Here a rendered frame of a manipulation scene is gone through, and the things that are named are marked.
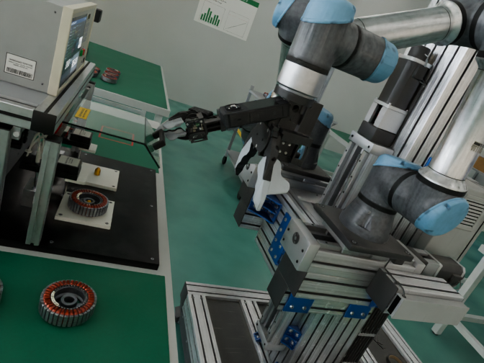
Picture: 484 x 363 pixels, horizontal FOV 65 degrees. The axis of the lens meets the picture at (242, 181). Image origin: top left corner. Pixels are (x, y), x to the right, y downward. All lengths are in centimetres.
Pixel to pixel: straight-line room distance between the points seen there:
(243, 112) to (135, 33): 583
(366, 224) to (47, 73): 89
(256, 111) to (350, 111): 696
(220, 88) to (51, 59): 570
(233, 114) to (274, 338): 117
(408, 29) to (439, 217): 42
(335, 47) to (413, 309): 78
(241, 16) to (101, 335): 598
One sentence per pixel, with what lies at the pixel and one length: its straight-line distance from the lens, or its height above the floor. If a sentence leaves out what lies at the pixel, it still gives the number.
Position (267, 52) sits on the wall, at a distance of 670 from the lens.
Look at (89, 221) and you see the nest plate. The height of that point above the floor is 78.
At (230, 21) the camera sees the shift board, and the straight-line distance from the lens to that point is 651.
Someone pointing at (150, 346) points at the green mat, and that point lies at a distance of 91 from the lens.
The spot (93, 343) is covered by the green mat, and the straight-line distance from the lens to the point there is 89.
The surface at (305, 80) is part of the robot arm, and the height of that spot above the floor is 138.
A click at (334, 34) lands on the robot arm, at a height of 146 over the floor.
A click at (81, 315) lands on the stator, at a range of 89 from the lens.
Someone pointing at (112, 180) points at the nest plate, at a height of 78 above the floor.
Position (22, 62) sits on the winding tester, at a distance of 103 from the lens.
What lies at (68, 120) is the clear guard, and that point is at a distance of 104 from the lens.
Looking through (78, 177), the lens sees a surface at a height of 88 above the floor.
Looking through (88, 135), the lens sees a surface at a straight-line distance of 138.
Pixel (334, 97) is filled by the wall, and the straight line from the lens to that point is 733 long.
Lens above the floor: 141
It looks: 20 degrees down
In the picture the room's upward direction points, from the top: 22 degrees clockwise
